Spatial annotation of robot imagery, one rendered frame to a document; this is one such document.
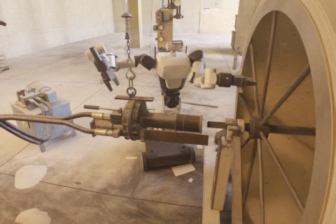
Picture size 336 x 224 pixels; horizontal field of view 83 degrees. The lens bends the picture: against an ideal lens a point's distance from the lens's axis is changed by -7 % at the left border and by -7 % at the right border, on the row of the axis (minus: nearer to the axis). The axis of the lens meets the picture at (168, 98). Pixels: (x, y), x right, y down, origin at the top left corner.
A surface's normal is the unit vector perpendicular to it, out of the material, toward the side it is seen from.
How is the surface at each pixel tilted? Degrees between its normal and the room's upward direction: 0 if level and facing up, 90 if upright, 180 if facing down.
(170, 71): 101
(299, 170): 32
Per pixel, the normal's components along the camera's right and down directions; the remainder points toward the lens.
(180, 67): 0.18, 0.55
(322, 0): -0.08, -0.62
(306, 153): -0.12, -0.37
